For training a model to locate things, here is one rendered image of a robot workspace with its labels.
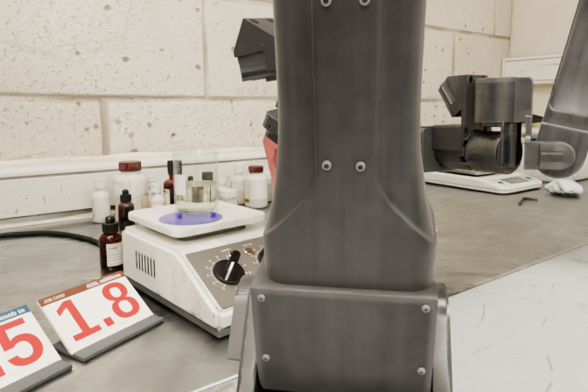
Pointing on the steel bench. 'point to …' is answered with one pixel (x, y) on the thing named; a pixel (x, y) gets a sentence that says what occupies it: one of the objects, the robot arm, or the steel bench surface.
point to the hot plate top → (232, 215)
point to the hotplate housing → (179, 271)
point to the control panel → (203, 266)
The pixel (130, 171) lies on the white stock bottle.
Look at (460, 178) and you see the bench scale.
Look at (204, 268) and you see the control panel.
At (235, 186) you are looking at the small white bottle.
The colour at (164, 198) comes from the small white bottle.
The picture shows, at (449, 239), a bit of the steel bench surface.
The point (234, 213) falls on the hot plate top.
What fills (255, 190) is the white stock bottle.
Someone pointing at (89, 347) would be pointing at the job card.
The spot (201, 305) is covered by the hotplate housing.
